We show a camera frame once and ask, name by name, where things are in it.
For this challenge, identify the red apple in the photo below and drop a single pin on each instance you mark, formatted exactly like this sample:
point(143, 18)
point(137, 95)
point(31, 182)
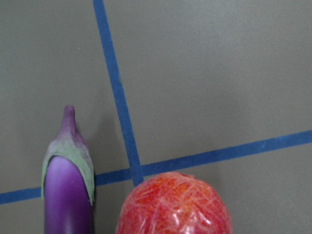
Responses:
point(174, 203)

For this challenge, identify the purple eggplant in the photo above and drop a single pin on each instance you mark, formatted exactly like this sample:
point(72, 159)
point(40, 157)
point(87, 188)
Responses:
point(67, 184)

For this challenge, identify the brown paper table mat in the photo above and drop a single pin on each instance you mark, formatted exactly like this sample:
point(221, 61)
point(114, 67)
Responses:
point(222, 88)

